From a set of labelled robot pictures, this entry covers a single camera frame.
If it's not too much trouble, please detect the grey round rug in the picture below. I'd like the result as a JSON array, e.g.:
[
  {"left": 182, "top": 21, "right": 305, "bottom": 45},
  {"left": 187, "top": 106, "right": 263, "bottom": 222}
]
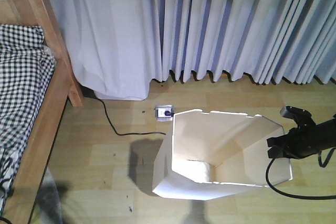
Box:
[{"left": 30, "top": 167, "right": 63, "bottom": 223}]

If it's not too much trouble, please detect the wooden bed frame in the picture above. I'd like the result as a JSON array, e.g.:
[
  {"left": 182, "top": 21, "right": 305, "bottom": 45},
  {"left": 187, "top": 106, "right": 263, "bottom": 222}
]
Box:
[{"left": 1, "top": 0, "right": 83, "bottom": 223}]

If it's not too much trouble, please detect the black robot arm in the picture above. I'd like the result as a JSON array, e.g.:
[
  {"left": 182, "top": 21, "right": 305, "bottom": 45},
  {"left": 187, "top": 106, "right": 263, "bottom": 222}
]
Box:
[{"left": 267, "top": 115, "right": 335, "bottom": 159}]

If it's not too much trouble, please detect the white plastic trash bin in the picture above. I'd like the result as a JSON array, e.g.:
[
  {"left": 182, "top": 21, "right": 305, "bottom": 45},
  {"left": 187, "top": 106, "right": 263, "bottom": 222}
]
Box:
[{"left": 152, "top": 109, "right": 293, "bottom": 200}]

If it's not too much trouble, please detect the black power cord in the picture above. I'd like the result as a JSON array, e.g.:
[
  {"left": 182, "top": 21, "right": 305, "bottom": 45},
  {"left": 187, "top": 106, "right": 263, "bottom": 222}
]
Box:
[{"left": 83, "top": 90, "right": 174, "bottom": 136}]

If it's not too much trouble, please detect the white curtain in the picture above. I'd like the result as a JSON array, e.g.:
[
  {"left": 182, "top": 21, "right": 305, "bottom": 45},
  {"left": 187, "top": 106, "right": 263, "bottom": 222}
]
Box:
[{"left": 50, "top": 0, "right": 335, "bottom": 100}]

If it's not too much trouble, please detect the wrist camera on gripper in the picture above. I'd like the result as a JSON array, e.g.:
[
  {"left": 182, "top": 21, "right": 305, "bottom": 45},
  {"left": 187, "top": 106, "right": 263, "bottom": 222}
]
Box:
[{"left": 280, "top": 105, "right": 316, "bottom": 128}]

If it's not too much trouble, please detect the floor power outlet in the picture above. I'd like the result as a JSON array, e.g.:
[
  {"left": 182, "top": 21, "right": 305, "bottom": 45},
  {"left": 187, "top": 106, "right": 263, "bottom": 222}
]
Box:
[{"left": 154, "top": 105, "right": 174, "bottom": 122}]

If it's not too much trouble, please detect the black white checkered bedding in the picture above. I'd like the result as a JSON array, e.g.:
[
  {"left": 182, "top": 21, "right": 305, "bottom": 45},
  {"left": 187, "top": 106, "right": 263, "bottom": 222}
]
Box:
[{"left": 1, "top": 24, "right": 56, "bottom": 209}]

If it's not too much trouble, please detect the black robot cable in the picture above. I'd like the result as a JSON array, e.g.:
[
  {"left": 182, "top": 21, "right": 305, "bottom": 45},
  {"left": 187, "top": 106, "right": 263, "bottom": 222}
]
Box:
[{"left": 265, "top": 147, "right": 336, "bottom": 199}]

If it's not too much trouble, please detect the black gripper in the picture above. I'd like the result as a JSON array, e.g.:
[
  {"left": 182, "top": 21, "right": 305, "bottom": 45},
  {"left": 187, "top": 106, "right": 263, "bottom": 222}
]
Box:
[{"left": 267, "top": 128, "right": 322, "bottom": 159}]

